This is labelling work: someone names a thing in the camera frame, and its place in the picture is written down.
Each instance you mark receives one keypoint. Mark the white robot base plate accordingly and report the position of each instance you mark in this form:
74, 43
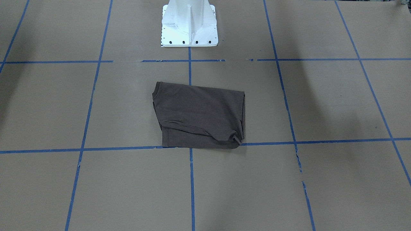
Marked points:
189, 23

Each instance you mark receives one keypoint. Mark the brown t-shirt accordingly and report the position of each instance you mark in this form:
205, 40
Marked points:
199, 117

